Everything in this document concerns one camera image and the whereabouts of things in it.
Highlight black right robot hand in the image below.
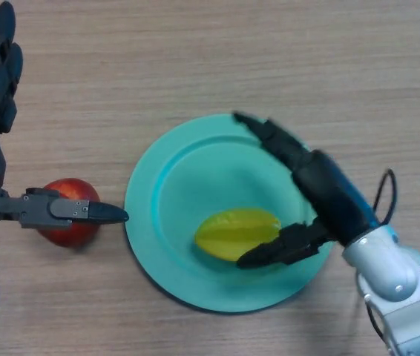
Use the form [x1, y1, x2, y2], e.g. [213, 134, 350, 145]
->
[232, 111, 381, 270]

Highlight yellow starfruit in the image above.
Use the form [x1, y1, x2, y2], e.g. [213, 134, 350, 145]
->
[194, 208, 282, 263]

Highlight green round plate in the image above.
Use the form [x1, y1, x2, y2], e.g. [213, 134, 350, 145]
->
[124, 113, 335, 314]

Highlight red apple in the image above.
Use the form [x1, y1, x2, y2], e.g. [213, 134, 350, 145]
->
[37, 177, 102, 248]

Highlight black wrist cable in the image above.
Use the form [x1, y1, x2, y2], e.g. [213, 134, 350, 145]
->
[364, 168, 398, 344]

